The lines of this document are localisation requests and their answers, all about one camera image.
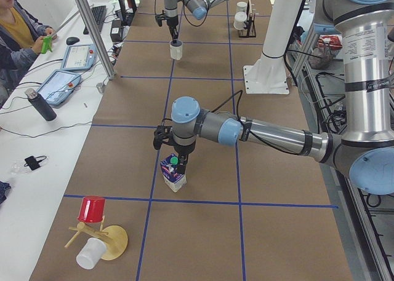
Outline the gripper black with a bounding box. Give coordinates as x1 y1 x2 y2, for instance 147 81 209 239
174 139 196 174
166 15 179 42

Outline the white plastic mug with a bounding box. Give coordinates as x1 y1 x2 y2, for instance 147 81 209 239
170 40 183 60

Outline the blue milk carton green cap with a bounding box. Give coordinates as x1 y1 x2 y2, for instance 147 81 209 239
160 153 187 192

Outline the lower white cup on rack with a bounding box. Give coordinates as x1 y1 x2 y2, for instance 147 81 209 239
233 11 247 30

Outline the white cup on rack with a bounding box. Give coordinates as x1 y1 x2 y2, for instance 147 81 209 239
236 1 248 13
233 11 247 30

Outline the upper white cup on rack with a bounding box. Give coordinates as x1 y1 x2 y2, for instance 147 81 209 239
236 1 248 13

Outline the red plastic cup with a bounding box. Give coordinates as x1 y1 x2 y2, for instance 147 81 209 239
78 196 105 223

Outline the white cup on wooden stand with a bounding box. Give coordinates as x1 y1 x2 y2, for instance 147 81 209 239
76 237 107 269

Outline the black box on desk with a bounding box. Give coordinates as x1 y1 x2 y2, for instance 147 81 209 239
110 19 124 42

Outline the black keyboard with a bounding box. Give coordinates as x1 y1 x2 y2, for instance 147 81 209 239
90 6 107 32

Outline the far teach pendant tablet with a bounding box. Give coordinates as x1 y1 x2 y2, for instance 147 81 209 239
60 44 97 71

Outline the teach pendant tablet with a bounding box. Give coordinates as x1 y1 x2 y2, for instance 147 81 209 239
60 44 97 71
38 69 81 106

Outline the wooden mug tree stand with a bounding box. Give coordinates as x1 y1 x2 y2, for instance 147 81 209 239
64 217 128 261

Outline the black computer mouse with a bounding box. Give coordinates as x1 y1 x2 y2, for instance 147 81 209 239
66 36 80 46

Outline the near teach pendant tablet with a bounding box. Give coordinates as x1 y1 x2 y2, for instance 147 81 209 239
38 69 81 106

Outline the green handheld object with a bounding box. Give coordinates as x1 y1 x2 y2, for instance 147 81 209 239
41 36 52 54

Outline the person in yellow shirt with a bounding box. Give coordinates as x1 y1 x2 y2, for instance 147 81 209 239
1 0 55 105

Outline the black water bottle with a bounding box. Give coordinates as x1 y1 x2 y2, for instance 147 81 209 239
25 88 57 121

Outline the aluminium frame post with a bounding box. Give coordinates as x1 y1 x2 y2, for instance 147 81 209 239
75 0 115 80

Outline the black wire cup rack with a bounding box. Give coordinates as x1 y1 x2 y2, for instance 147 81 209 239
237 0 257 38

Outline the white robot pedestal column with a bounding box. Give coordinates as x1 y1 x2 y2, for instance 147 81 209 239
244 0 305 95

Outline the small black device with cable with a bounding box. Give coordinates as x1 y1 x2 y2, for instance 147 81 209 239
24 156 47 170

